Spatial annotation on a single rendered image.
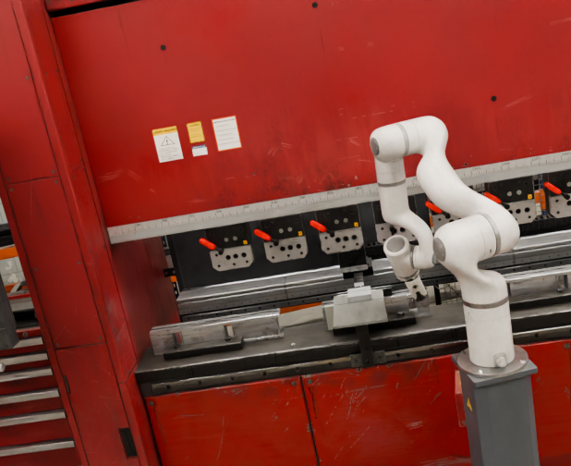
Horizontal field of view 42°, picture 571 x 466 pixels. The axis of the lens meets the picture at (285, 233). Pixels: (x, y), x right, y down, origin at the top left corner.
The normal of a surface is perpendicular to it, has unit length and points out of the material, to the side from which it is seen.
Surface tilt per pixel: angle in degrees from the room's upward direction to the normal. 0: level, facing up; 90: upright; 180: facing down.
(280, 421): 90
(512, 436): 90
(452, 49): 90
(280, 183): 90
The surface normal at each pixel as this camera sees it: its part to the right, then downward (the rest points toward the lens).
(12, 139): -0.06, 0.29
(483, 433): -0.59, 0.33
